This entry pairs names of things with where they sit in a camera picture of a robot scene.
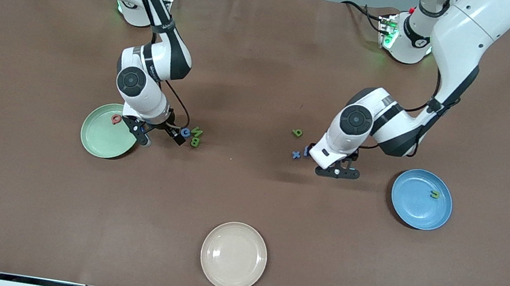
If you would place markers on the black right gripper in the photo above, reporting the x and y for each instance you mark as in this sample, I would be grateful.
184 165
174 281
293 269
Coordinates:
166 126

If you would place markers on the blue letter m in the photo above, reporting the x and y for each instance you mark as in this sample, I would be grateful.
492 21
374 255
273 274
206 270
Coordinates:
305 151

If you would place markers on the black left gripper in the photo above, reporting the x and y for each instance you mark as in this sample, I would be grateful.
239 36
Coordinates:
354 157

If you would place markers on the red letter Q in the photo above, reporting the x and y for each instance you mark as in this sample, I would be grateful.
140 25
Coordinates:
113 119

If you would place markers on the beige plate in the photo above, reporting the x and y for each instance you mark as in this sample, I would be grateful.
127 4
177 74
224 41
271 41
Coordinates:
233 256

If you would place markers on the blue plate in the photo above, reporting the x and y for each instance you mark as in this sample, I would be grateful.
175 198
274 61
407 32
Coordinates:
414 207

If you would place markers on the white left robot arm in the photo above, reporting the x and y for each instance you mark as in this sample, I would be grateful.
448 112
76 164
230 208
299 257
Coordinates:
463 33

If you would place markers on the blue letter x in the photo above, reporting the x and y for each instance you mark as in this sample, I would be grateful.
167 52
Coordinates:
296 154

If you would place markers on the green letter N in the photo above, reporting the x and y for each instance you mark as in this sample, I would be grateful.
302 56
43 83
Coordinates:
434 196
196 132

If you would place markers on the green letter B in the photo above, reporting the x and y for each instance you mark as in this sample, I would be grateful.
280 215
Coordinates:
194 142

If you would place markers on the brown table mat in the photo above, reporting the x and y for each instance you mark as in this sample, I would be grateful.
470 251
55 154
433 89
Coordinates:
267 64

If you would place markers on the green plate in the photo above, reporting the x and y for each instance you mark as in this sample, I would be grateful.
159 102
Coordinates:
101 138

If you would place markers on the green letter a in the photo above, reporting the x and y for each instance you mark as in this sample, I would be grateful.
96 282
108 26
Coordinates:
297 132

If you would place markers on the blue letter G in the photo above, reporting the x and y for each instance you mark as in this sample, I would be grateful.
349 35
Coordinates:
182 132

